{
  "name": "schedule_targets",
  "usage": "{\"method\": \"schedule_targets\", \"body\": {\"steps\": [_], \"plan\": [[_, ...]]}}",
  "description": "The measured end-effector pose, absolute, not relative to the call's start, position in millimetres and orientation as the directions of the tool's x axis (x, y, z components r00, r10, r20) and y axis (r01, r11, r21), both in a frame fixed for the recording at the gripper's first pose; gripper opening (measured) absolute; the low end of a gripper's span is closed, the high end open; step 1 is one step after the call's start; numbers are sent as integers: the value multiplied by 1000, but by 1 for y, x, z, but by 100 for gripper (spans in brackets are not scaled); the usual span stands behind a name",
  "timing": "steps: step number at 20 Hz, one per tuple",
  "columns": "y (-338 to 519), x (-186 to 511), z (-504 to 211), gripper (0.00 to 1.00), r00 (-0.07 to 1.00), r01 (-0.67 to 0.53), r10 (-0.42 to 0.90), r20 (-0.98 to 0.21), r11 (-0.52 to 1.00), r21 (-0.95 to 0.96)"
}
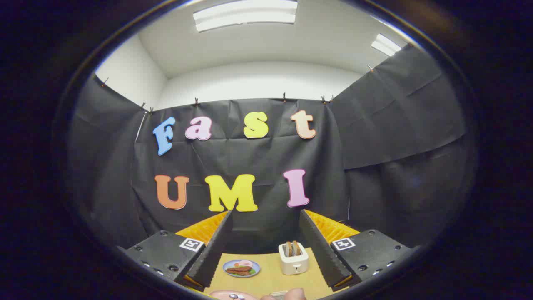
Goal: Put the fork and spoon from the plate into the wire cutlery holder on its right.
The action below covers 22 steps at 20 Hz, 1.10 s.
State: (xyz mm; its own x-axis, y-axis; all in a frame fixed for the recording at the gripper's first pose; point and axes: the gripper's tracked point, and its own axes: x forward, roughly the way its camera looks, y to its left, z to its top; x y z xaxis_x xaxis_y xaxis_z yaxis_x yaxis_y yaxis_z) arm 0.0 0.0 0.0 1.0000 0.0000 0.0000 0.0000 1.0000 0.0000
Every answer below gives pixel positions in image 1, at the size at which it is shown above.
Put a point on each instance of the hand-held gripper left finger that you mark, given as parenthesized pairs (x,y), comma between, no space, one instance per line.
(212,254)

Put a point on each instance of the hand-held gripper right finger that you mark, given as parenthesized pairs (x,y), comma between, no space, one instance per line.
(320,250)

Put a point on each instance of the brown toast slice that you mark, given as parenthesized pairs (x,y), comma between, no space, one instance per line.
(288,248)
(297,247)

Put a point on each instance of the blue oval plate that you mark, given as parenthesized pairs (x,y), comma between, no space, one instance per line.
(233,275)

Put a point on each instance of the cream white toaster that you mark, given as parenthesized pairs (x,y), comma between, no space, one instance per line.
(293,264)

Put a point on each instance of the brown grilled meat strips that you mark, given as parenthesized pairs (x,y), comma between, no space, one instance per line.
(239,270)

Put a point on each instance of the pink round plate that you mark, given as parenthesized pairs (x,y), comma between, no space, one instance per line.
(218,296)

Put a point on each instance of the small ceiling light panel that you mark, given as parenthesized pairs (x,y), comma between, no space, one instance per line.
(385,45)

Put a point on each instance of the long ceiling light panel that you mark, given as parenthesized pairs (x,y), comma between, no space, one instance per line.
(245,14)

